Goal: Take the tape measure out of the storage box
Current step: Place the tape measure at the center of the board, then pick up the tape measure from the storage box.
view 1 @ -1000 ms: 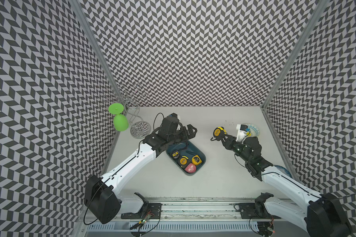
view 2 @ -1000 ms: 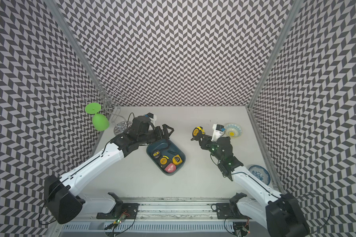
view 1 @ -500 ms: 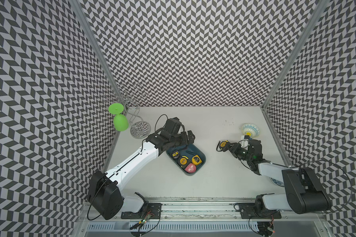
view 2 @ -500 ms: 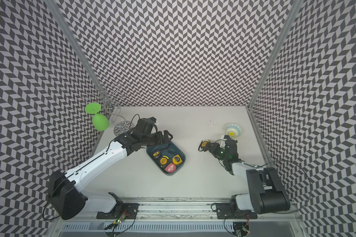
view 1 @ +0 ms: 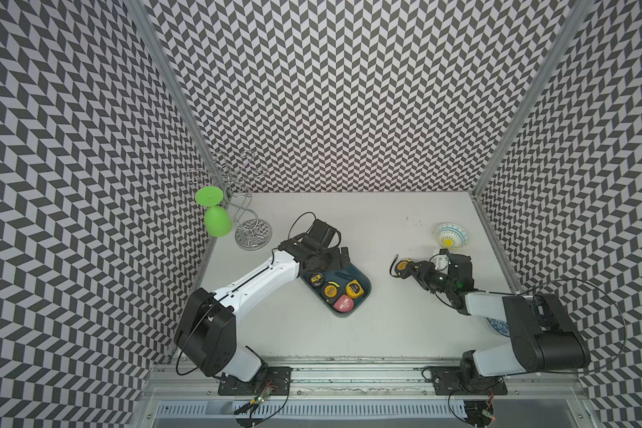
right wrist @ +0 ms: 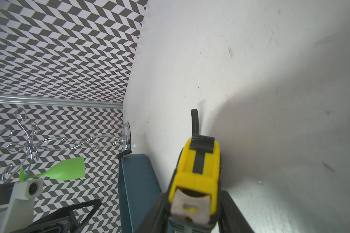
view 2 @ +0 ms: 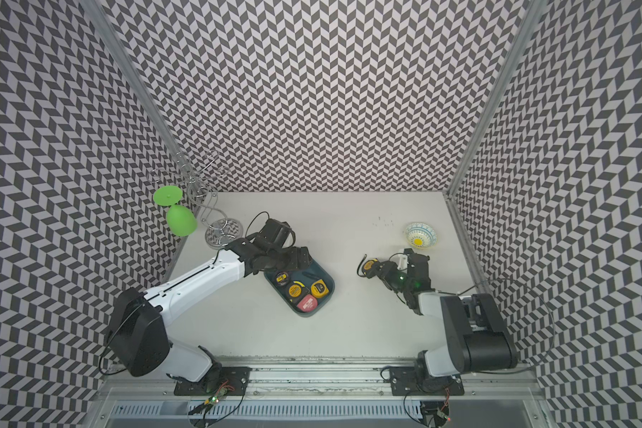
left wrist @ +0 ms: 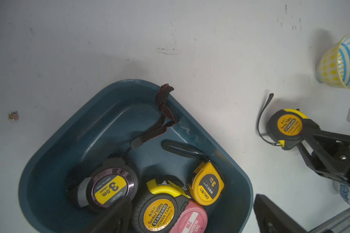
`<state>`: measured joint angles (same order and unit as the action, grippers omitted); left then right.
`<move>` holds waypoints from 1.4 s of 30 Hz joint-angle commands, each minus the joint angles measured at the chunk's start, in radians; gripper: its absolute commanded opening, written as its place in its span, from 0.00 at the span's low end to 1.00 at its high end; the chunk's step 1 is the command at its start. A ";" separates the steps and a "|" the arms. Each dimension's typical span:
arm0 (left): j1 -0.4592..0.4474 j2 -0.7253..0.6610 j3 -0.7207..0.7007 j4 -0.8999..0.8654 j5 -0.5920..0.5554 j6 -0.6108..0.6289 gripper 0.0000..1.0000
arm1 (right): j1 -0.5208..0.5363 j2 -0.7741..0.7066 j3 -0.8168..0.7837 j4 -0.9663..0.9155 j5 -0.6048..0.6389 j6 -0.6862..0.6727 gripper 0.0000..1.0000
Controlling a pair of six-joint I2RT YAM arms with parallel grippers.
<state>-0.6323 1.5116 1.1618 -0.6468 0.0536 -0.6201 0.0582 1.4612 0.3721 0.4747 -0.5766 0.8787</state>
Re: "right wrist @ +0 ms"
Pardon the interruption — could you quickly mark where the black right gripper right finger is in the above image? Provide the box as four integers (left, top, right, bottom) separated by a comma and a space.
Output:
218, 190, 254, 233

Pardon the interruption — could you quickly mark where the green plastic wine glass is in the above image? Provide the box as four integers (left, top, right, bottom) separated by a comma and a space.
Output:
19, 157, 85, 182

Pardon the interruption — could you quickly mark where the teal plastic storage box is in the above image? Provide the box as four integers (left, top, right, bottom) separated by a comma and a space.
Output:
118, 154, 161, 233

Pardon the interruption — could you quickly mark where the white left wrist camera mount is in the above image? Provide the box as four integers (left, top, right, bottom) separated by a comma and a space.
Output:
0, 179, 43, 233

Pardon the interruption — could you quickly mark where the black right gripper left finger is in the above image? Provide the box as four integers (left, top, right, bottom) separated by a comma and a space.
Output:
135, 193, 171, 233

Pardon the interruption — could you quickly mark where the silver wire glass rack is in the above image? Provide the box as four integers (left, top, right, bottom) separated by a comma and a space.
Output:
0, 108, 131, 183

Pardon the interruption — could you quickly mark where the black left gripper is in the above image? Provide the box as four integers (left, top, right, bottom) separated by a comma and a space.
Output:
15, 199, 102, 233

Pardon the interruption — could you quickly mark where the small yellow black tape measure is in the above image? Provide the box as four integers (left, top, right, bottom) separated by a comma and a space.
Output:
167, 109, 222, 233

